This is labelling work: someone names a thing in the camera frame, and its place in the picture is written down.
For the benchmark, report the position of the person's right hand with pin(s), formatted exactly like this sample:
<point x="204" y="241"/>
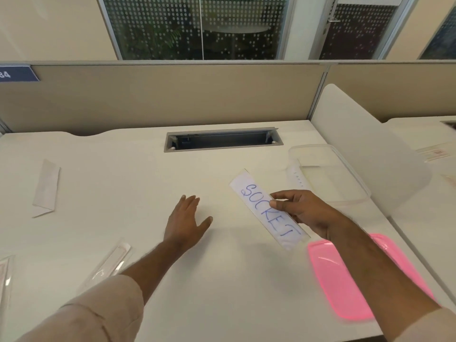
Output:
<point x="313" y="213"/>

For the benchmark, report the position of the person's left hand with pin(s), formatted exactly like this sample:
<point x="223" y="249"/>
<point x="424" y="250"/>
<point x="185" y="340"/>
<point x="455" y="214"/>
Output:
<point x="183" y="227"/>

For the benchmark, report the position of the person's right thumb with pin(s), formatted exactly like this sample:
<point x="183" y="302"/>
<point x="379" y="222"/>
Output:
<point x="279" y="205"/>

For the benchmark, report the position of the person's left thumb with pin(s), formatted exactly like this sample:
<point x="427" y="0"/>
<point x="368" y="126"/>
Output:
<point x="205" y="226"/>

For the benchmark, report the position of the white handwritten paper label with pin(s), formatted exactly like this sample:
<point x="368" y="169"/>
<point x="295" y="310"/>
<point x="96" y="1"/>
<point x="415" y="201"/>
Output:
<point x="254" y="199"/>

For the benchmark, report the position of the person's right forearm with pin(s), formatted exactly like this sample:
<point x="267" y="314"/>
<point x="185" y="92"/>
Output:
<point x="384" y="277"/>

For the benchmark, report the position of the person's left forearm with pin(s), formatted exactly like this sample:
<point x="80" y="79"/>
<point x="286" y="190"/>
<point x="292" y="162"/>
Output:
<point x="107" y="299"/>

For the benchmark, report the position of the clear plastic container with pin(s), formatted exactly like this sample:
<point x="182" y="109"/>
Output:
<point x="331" y="174"/>

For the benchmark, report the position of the pink plastic lid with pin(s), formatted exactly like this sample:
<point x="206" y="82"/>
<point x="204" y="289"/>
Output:
<point x="338" y="281"/>

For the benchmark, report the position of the clear plastic label sleeve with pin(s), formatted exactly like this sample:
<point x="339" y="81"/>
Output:
<point x="108" y="263"/>
<point x="5" y="281"/>

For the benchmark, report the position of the white desk divider panel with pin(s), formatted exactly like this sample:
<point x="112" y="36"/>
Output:
<point x="374" y="149"/>

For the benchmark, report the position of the wide beige partition panel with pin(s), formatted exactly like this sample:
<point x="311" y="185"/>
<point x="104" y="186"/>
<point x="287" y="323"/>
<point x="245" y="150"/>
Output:
<point x="160" y="96"/>

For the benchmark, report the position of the folded white paper card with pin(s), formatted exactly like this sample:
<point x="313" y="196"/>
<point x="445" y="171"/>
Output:
<point x="46" y="188"/>

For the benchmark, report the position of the narrow beige partition panel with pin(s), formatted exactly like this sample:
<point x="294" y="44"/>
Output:
<point x="395" y="88"/>

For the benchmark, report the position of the round white table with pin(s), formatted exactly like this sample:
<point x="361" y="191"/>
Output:
<point x="237" y="29"/>

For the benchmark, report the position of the dotted glass door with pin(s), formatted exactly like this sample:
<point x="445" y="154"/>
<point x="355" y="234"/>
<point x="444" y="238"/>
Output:
<point x="359" y="31"/>

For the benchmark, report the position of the green plant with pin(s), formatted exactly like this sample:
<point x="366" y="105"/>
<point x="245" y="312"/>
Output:
<point x="167" y="35"/>

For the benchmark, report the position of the dotted glass window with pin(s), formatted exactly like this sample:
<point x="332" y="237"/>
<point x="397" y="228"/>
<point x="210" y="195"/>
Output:
<point x="160" y="28"/>

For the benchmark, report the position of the blue number tag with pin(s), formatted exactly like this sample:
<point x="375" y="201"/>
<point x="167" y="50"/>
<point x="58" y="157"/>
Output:
<point x="17" y="74"/>

